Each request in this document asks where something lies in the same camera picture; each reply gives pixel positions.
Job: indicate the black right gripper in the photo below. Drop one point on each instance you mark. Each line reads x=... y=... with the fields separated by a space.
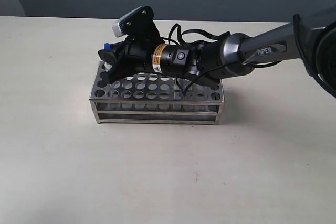
x=145 y=50

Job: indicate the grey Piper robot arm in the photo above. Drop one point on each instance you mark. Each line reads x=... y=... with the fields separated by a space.
x=206 y=62

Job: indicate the steel test tube rack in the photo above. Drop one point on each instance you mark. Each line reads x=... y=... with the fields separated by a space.
x=153 y=99

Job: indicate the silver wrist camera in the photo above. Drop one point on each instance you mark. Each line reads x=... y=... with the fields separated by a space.
x=119 y=26

